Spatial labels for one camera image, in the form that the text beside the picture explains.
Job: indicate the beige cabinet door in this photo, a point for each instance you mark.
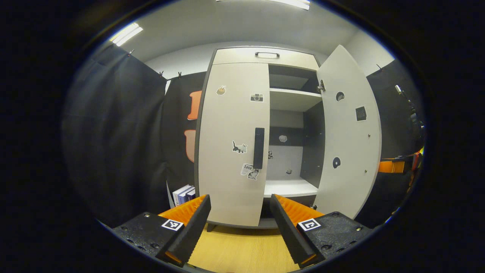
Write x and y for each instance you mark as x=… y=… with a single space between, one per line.
x=348 y=144
x=227 y=125

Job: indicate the beige double-door shoe cabinet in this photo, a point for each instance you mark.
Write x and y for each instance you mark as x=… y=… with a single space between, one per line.
x=235 y=56

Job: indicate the white cabinet shelf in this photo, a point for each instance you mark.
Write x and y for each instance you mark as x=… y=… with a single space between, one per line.
x=291 y=99

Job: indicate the dark stand pole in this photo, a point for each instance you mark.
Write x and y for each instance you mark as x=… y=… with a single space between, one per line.
x=411 y=110

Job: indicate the dark blue book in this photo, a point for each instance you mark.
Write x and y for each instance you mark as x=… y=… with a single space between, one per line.
x=191 y=194

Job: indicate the black backdrop cloth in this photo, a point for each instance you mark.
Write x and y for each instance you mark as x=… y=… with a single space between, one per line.
x=113 y=132

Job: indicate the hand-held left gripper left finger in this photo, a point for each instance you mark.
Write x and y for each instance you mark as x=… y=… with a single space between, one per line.
x=193 y=231

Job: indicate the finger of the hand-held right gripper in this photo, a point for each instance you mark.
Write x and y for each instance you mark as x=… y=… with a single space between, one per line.
x=390 y=167

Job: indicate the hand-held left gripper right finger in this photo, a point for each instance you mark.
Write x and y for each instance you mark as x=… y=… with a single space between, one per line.
x=288 y=231

